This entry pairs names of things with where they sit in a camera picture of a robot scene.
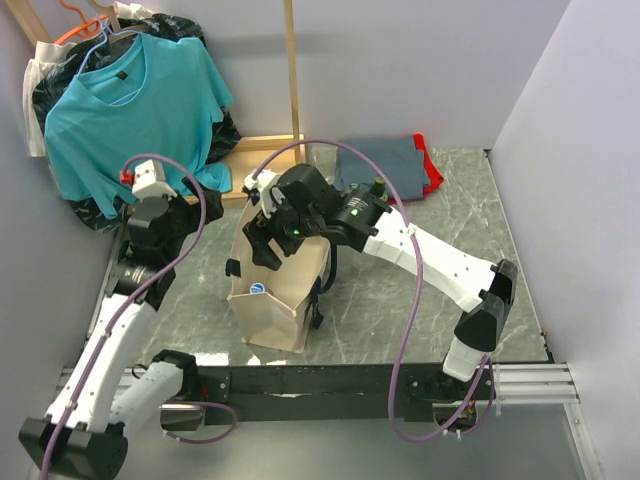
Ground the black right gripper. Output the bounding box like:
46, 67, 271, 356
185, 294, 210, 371
242, 190, 321, 272

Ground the green glass bottle yellow label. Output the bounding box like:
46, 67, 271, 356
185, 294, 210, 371
369, 175, 389, 202

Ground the beige canvas tote bag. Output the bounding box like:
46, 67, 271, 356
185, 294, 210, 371
225, 204, 330, 353

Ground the clear bottle blue cap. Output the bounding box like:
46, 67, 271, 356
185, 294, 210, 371
249, 282, 268, 294
352, 252, 375, 271

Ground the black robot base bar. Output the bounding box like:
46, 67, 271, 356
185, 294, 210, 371
139, 363, 501, 431

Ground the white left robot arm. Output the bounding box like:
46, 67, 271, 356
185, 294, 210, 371
19, 183, 224, 479

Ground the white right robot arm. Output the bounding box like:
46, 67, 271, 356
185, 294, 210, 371
242, 164, 518, 398

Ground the wooden rack base tray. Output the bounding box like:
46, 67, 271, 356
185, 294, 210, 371
221, 134, 306, 208

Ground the grey folded garment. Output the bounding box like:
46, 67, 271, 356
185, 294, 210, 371
334, 135, 432, 200

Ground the turquoise t-shirt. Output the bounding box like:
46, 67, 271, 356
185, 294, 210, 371
44, 34, 233, 218

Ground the wooden clothes hanger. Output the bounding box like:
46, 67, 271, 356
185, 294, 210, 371
86, 0, 147, 43

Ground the white hanging garment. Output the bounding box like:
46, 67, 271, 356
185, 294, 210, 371
23, 2, 153, 158

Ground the orange clothes hanger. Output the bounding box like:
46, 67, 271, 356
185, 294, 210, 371
55, 0, 108, 45

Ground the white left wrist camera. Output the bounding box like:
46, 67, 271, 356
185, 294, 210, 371
120, 159, 177, 200

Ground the wooden rack post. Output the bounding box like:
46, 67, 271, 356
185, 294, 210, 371
283, 0, 301, 140
4, 0, 52, 45

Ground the light blue wire hanger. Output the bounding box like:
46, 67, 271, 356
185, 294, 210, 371
74, 20, 113, 83

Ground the wooden rack left post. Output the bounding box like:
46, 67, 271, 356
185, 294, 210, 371
4, 0, 52, 45

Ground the aluminium rail frame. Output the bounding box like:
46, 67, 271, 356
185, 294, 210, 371
28, 219, 605, 480

